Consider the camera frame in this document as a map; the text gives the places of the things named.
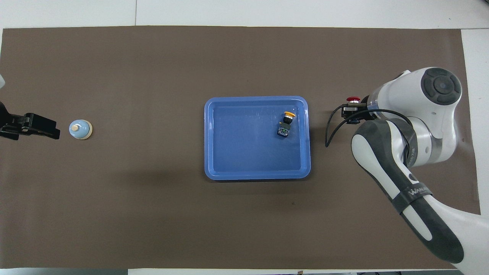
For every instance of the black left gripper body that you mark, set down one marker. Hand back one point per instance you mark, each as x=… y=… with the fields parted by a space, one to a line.
x=34 y=122

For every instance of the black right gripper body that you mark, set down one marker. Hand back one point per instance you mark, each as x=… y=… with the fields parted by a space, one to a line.
x=363 y=110

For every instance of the red cap push button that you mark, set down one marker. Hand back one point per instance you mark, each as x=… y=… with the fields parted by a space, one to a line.
x=353 y=99

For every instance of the yellow cap push button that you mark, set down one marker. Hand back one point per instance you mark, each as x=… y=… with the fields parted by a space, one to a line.
x=284 y=128

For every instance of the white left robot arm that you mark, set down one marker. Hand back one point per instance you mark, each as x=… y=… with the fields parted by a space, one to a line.
x=2 y=112

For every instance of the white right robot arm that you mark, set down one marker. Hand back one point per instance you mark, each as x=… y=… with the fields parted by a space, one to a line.
x=416 y=114

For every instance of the light blue desk bell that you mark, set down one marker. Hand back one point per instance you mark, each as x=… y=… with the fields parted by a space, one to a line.
x=80 y=130

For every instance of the blue plastic tray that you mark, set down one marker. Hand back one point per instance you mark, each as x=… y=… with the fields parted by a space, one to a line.
x=244 y=152

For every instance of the brown table mat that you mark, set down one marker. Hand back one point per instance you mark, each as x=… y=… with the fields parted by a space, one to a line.
x=153 y=214

